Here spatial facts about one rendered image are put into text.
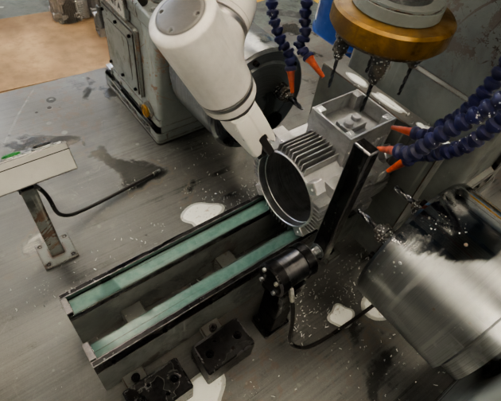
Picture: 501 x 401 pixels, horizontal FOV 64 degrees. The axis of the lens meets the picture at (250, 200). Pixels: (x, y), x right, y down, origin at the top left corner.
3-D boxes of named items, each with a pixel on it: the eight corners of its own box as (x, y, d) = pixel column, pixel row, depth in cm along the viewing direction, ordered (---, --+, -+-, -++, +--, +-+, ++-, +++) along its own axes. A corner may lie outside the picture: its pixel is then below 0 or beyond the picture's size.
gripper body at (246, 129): (189, 91, 60) (217, 130, 70) (228, 131, 56) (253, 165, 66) (227, 58, 60) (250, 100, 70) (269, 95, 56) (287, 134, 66)
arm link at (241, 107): (182, 87, 58) (192, 99, 61) (216, 122, 54) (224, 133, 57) (226, 48, 58) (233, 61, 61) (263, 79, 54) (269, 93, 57)
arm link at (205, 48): (209, 52, 59) (185, 106, 57) (165, -25, 47) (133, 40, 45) (262, 56, 56) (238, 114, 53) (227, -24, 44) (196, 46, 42)
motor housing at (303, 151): (315, 157, 97) (336, 91, 83) (372, 211, 88) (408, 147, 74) (248, 190, 88) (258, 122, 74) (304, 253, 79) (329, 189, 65)
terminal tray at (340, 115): (345, 117, 83) (356, 87, 78) (383, 148, 78) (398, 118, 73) (302, 136, 78) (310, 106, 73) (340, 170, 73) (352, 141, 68)
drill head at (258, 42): (220, 64, 119) (225, -26, 100) (301, 137, 102) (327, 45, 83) (142, 88, 108) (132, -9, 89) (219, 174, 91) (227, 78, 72)
